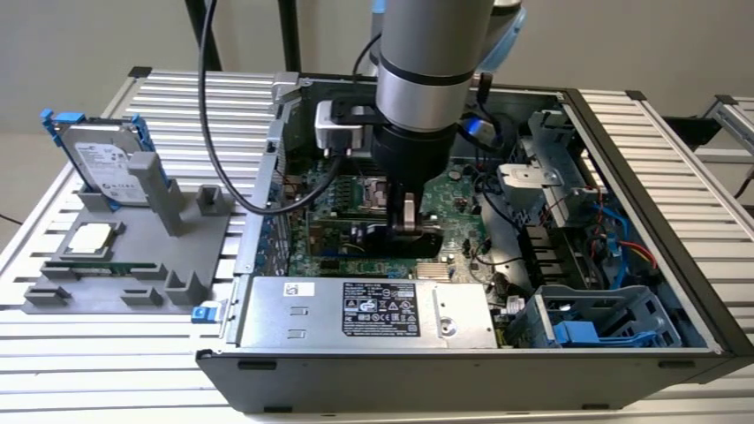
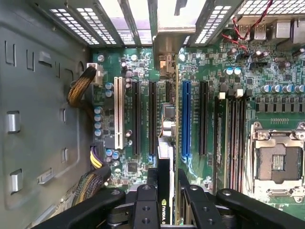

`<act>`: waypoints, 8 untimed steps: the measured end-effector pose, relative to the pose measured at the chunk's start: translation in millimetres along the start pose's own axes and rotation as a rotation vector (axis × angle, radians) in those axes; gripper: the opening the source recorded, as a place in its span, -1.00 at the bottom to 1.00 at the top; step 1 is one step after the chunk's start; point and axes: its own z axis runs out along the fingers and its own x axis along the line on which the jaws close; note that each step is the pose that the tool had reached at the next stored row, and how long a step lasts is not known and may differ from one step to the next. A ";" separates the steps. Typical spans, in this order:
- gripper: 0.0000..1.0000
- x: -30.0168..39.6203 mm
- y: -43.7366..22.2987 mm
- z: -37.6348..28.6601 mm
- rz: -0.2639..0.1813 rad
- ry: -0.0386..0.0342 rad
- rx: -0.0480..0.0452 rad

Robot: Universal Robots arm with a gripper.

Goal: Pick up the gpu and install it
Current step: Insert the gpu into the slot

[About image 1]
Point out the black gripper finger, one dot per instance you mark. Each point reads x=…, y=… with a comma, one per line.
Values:
x=406, y=212

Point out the green graphics card black cooler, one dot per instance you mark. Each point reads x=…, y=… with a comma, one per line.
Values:
x=330, y=238

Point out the round coin battery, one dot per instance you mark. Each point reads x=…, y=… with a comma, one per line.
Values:
x=457, y=173

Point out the green motherboard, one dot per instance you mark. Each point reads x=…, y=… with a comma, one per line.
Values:
x=460, y=212

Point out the small silver chipset heatsink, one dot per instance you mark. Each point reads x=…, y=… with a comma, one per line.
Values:
x=433, y=271

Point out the silver metal drive cage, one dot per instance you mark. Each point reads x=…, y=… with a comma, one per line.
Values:
x=525, y=176

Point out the silver power supply unit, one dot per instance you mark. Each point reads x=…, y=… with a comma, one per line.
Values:
x=306, y=327

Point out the black stand pole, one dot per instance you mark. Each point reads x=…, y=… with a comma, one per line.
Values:
x=194, y=26
x=290, y=44

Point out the grey disk bay cage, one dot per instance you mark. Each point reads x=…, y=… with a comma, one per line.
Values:
x=589, y=296

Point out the grey open PC case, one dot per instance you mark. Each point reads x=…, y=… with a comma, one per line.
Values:
x=413, y=380

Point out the blue case latch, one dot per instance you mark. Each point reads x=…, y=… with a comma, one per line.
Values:
x=203, y=314

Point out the grey parts rack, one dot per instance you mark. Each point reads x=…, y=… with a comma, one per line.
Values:
x=142, y=252

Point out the green RAM stick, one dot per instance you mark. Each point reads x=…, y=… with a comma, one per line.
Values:
x=127, y=267

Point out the hard disk blue carrier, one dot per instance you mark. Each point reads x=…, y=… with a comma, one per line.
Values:
x=103, y=163

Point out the silver CPU chip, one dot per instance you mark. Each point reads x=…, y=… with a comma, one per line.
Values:
x=89, y=238

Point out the CPU socket metal frame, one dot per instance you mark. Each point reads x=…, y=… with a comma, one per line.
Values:
x=372, y=190

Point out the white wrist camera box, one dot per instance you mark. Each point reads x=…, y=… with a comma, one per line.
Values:
x=330, y=132
x=484, y=130

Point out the aluminium side frame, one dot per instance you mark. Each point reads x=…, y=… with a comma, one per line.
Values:
x=731, y=110

